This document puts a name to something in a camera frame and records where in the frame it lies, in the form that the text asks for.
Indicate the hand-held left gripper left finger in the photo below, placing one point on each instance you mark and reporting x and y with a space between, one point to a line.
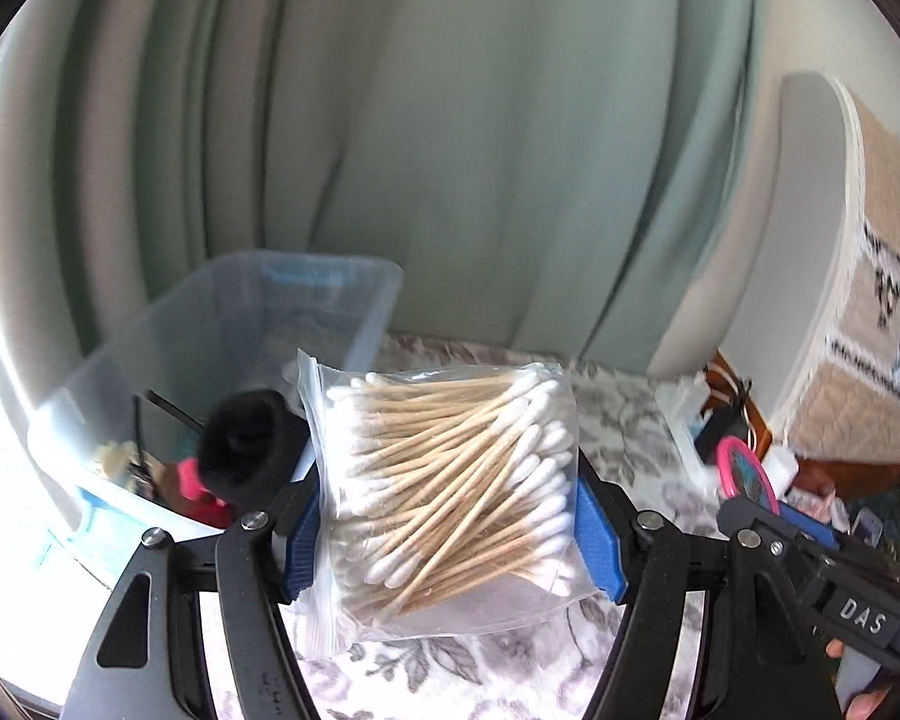
304 540

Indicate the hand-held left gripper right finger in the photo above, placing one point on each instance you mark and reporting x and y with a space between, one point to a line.
592 532

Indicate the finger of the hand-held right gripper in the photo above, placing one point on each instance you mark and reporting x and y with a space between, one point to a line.
814 523
754 514

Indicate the black sock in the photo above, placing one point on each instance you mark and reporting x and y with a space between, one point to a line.
247 442

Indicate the bag of cotton swabs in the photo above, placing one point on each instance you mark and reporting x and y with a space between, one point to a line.
450 465

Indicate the clear plastic storage container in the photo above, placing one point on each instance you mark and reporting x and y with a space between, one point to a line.
195 315

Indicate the person's right hand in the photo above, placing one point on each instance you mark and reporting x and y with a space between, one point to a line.
866 706

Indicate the wooden headboard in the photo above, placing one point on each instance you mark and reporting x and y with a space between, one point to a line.
759 427

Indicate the black power adapter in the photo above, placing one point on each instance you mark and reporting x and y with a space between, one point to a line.
727 420

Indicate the white power strip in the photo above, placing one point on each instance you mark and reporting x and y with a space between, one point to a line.
682 427

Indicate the grey-green curtain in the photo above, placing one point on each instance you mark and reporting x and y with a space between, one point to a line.
457 127

